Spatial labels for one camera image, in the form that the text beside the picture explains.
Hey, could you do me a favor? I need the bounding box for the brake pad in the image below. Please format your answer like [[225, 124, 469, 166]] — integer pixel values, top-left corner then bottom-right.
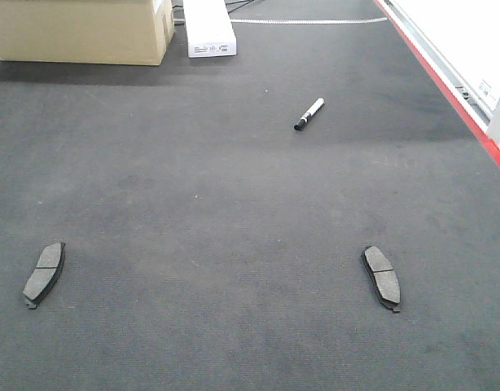
[[362, 245, 401, 313], [23, 242, 65, 310]]

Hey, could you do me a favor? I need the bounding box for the black white marker pen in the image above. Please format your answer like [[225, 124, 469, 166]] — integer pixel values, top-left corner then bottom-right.
[[293, 98, 325, 131]]

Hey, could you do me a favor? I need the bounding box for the long white box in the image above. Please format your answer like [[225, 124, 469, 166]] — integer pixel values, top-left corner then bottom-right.
[[183, 0, 237, 59]]

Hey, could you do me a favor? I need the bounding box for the cardboard box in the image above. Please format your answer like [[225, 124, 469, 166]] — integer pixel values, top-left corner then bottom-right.
[[0, 1, 174, 66]]

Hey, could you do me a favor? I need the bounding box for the red white conveyor side rail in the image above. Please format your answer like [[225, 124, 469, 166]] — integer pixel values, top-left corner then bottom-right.
[[376, 1, 500, 169]]

